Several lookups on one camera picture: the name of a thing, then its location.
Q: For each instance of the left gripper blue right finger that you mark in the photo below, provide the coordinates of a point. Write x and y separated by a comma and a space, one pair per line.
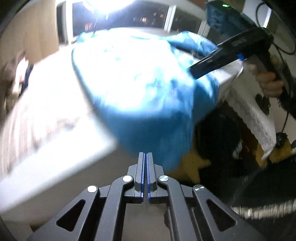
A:
151, 180

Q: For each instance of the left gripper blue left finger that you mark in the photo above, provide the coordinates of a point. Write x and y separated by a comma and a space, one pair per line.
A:
139, 177

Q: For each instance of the blue shiny jacket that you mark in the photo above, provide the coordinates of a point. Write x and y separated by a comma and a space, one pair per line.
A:
141, 88

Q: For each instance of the person's right hand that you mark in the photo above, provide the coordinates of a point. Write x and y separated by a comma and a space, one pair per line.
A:
269, 85

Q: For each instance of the white lace cloth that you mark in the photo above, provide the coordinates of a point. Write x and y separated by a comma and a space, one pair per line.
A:
241, 97

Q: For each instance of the plaid woven table cloth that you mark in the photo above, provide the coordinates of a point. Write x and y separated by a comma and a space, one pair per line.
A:
52, 142

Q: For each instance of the pink folded garment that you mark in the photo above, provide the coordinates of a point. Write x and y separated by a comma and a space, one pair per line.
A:
23, 72

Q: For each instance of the brown folded garment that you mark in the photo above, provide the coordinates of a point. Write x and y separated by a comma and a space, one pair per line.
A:
8, 74

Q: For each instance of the light wooden board panel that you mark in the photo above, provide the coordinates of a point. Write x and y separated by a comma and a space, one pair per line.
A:
34, 30

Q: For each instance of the white ring light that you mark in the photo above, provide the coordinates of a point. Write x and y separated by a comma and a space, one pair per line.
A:
105, 7

